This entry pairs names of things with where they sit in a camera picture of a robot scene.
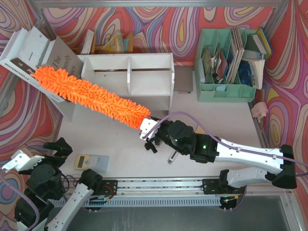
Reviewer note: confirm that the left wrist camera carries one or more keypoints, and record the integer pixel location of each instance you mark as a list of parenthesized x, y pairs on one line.
[(21, 161)]

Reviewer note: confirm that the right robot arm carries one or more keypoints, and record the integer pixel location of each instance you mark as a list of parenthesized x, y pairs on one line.
[(264, 165)]

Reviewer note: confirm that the orange microfiber duster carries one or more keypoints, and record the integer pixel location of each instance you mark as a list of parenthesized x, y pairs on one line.
[(82, 92)]

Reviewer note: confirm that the white books beside organizer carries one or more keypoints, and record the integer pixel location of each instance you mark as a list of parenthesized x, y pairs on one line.
[(257, 52)]

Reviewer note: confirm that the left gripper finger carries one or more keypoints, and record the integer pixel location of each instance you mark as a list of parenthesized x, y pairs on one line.
[(61, 155), (60, 144)]

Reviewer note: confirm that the grey notebook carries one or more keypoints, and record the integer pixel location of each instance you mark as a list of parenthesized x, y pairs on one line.
[(183, 81)]

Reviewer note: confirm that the mint green desk organizer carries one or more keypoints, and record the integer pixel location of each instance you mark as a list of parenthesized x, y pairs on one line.
[(216, 66)]

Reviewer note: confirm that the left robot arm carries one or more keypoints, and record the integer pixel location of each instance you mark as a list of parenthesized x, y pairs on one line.
[(33, 213)]

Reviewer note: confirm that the black white marker pen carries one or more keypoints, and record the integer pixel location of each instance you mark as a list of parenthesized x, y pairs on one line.
[(172, 157)]

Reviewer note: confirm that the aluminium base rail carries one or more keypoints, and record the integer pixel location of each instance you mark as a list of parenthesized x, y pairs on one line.
[(164, 187)]

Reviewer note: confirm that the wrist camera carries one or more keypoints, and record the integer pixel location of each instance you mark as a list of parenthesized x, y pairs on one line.
[(146, 125), (21, 161)]

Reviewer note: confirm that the large grey white book stack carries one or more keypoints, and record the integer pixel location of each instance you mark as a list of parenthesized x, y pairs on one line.
[(26, 51)]

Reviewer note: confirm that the small books behind shelf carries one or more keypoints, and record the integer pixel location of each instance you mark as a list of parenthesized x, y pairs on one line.
[(116, 44)]

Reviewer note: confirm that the pink piggy figurine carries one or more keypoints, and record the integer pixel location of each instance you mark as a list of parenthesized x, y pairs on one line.
[(259, 111)]

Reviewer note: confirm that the yellow grey calculator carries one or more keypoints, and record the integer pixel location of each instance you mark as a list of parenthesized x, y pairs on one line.
[(97, 163)]

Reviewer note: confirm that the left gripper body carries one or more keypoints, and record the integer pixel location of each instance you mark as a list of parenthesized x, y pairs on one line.
[(55, 153)]

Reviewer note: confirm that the white wooden bookshelf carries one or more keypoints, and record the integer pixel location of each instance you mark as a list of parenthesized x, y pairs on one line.
[(147, 79)]

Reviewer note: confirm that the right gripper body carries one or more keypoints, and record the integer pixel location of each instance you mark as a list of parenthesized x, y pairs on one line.
[(156, 135)]

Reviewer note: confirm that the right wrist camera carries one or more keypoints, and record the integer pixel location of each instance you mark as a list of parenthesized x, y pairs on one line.
[(146, 125)]

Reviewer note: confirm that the black binder clip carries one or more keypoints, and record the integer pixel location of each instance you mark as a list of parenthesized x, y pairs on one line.
[(150, 146)]

